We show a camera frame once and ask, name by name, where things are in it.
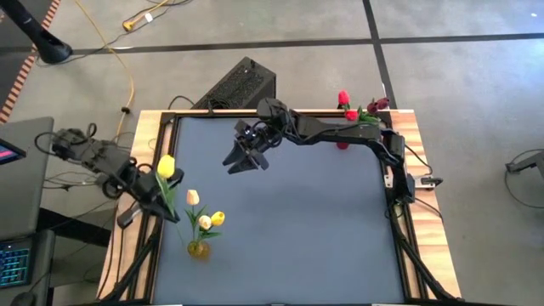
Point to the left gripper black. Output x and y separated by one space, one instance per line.
144 191

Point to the yellow artificial tulip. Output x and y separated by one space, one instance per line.
166 166
218 218

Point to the yellow glass vase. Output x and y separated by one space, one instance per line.
199 251

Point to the blue-grey table mat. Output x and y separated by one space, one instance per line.
297 238

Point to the yellow extension plug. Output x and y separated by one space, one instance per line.
127 26

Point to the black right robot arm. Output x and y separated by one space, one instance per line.
340 132

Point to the backlit keyboard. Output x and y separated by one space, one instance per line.
13 267

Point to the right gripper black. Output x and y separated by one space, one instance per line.
259 140

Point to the grey desk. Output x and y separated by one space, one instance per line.
30 200

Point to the red ribbed glass vase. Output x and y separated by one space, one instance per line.
342 145

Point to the small screen with pink display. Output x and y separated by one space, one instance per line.
9 153

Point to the black stand pole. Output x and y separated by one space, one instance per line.
42 38

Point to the black aluminium table frame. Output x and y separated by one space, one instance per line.
204 114

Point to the silver mounting bracket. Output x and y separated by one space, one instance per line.
388 182

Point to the black computer tower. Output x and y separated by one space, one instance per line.
242 85

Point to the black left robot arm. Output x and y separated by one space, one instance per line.
98 157

